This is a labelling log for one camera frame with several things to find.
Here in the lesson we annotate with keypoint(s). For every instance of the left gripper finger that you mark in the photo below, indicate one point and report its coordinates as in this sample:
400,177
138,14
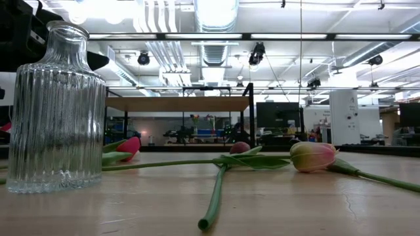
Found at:
96,61

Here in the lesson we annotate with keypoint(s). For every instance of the ribbed clear glass vase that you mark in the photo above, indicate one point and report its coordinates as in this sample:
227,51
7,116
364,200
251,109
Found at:
55,131

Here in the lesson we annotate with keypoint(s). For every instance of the red tulip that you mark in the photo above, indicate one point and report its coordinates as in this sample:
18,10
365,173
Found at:
131,145

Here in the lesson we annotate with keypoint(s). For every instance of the dark maroon tulip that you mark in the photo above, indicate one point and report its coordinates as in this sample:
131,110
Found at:
215,196

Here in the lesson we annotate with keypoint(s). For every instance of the black ceiling spotlight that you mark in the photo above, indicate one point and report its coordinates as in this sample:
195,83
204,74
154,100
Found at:
375,60
143,58
314,82

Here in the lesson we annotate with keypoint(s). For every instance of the black monitor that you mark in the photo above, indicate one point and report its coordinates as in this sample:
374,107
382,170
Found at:
278,114
5,114
410,114

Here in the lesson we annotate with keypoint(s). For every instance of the red object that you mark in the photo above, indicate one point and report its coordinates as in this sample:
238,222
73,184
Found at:
5,127

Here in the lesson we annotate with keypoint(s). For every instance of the overhead light bar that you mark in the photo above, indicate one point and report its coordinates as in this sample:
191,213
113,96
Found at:
203,36

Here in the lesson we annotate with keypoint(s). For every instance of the distant robot workstation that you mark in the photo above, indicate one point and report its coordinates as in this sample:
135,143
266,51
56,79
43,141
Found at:
180,134
234,133

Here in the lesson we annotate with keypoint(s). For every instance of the thin vertical pole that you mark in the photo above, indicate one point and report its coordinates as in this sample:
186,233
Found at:
300,65

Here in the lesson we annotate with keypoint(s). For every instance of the white pillar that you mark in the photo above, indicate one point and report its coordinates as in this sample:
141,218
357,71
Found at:
344,116

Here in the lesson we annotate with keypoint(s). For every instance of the light wooden cabinet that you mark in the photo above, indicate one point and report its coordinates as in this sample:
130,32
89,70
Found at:
390,128

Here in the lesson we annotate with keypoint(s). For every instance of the wooden shelf black frame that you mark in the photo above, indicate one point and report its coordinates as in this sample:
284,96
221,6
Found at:
180,104

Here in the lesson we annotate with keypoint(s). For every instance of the distant black rig frame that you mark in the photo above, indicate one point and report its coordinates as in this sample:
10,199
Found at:
206,88

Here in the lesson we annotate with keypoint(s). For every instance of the silver ventilation duct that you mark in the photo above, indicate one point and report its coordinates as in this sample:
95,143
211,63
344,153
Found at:
216,16

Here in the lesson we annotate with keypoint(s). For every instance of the black hanging camera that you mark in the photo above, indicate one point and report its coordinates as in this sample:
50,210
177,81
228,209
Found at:
257,54

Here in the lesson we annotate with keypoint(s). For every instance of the black table frame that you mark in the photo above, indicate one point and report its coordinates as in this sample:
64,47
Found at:
377,150

